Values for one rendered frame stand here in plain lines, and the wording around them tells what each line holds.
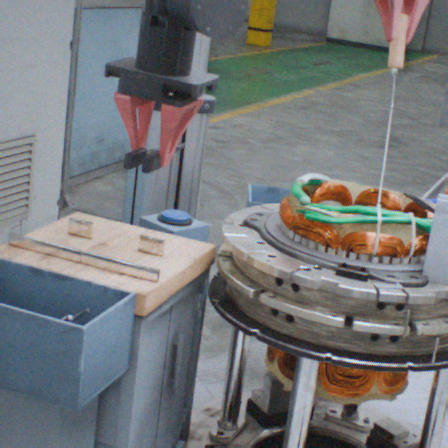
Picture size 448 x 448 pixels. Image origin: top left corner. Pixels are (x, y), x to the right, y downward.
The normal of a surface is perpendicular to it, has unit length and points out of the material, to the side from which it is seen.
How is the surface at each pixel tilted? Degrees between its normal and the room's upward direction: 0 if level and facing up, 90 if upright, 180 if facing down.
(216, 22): 94
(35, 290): 90
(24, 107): 90
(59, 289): 90
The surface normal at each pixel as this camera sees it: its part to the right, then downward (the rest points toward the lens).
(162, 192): 0.49, 0.31
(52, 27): 0.91, 0.22
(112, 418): -0.34, 0.23
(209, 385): 0.13, -0.95
